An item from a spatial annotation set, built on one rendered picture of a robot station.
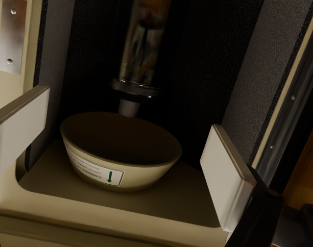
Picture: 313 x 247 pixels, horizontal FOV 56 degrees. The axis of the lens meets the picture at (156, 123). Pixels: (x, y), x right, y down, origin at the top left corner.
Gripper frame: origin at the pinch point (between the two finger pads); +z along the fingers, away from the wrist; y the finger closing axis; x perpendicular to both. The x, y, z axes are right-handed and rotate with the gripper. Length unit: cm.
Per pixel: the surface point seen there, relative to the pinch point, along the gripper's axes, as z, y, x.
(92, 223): 13.4, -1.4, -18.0
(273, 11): 22.4, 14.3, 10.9
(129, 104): 22.3, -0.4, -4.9
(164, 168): 17.4, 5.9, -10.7
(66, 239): 11.3, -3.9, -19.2
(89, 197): 14.6, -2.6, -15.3
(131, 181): 16.2, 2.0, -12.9
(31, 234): 11.2, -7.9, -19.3
